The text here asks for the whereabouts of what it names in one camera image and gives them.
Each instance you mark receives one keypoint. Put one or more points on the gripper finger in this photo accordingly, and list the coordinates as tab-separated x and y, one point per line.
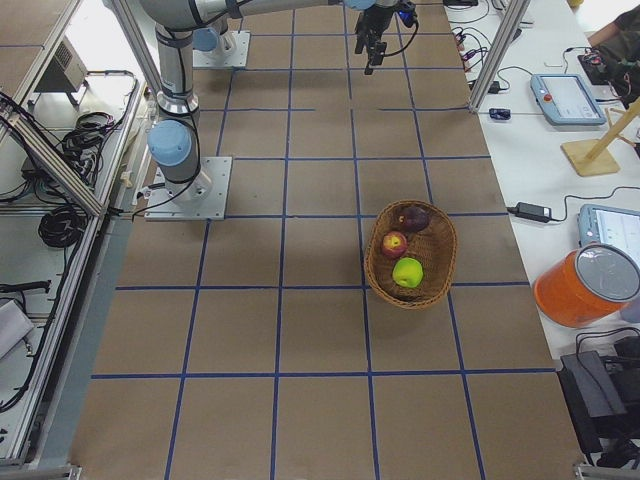
361	40
375	55

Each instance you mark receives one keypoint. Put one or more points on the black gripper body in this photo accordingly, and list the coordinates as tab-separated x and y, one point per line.
373	19

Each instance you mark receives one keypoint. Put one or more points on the dark red apple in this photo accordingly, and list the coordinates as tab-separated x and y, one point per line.
413	219

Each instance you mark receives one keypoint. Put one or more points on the red yellow apple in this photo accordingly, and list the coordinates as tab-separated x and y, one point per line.
394	244

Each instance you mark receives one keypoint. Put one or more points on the green apple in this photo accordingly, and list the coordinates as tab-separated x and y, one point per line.
408	272

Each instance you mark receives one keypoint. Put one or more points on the wicker basket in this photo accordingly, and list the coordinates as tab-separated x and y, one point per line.
434	248

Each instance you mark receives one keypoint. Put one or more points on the small blue device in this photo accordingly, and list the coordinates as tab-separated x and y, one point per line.
500	114

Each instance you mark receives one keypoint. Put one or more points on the blue teach pendant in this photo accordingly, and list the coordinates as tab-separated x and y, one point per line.
613	226
565	100

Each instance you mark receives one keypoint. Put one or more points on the black power adapter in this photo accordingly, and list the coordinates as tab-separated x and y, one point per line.
531	212

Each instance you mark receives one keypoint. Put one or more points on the wooden stand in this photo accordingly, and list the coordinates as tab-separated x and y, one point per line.
592	157

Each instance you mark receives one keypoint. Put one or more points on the orange bucket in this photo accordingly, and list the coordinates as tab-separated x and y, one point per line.
590	283

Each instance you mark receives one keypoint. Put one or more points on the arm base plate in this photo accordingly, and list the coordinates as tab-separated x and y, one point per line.
205	199
214	51

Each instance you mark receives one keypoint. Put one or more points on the aluminium frame post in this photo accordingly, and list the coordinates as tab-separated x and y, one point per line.
503	38

